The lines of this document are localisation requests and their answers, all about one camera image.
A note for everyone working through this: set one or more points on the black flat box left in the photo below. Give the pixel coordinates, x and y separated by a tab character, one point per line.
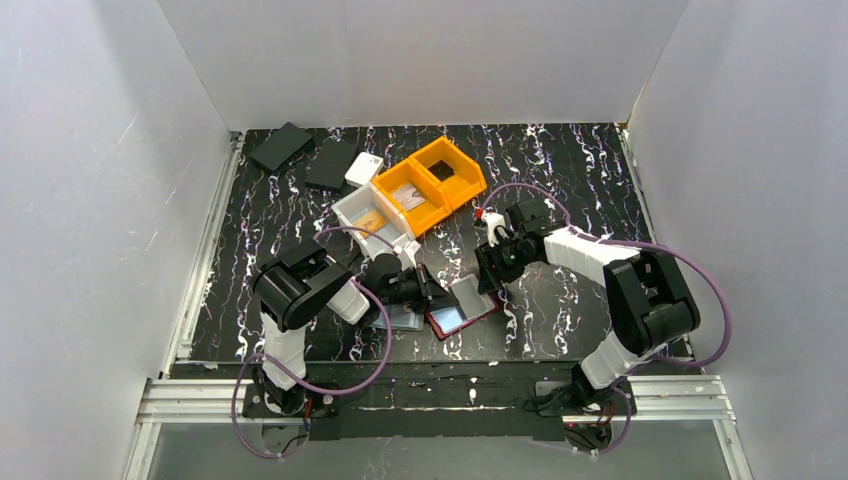
280	146

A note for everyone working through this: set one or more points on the black flat box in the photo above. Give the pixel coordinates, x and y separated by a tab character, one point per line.
280	146
333	160

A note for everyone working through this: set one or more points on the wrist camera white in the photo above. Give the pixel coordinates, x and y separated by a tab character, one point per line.
494	225
406	253

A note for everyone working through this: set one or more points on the orange bin right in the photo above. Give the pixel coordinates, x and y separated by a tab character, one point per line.
459	176

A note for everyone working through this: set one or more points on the white small box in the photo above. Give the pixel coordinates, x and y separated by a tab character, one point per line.
364	169

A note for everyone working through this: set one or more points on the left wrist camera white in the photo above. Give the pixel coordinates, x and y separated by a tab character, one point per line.
406	253

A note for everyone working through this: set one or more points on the black flat box right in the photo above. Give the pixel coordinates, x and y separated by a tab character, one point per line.
333	160

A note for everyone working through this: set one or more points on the grey credit card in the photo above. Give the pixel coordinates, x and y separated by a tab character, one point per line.
472	304

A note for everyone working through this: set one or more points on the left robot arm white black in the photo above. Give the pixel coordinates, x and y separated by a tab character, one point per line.
303	281

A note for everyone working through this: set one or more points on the aluminium rail frame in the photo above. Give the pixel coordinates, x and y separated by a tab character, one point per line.
659	395

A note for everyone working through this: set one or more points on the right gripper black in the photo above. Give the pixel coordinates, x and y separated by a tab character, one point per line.
495	259

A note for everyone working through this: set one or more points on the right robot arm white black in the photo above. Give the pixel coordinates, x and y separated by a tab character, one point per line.
649	301

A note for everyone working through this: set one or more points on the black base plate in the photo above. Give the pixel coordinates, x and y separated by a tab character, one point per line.
427	400

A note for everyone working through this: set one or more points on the orange card in bin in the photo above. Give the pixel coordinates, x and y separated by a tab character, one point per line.
371	221

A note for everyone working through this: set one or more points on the red leather card holder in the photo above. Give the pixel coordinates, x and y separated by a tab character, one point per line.
446	322

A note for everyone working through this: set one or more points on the black card in bin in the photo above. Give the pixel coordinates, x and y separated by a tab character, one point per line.
441	170

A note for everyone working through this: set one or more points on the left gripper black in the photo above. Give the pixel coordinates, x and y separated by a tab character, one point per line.
424	287

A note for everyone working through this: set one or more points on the white plastic bin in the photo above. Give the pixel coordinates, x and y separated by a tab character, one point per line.
383	227

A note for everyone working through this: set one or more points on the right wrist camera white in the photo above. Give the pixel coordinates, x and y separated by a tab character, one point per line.
494	225

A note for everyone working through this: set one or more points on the orange bin middle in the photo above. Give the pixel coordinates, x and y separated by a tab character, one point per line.
432	212

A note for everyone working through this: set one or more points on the id card in bin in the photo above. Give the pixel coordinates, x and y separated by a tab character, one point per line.
408	197

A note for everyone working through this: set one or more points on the grey card holder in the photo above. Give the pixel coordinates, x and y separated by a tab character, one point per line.
400	318

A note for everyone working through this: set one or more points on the orange bin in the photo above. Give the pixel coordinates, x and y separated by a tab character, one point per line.
459	176
432	212

